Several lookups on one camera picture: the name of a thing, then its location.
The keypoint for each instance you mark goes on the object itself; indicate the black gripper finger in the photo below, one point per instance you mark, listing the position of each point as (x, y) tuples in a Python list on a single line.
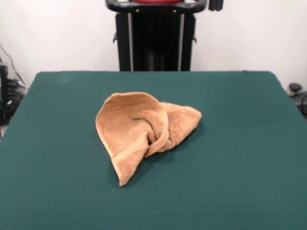
[(212, 4), (219, 4)]

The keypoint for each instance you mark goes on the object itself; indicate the orange terry towel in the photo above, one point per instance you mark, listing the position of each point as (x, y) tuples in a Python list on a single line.
[(124, 124)]

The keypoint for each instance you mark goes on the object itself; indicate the black office chair base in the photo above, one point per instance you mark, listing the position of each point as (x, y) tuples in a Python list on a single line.
[(298, 93)]

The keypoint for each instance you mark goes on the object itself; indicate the dark green table cloth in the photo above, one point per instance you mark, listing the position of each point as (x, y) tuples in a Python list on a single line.
[(60, 167)]

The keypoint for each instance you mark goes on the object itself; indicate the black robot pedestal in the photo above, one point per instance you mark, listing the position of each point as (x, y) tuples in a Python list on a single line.
[(156, 40)]

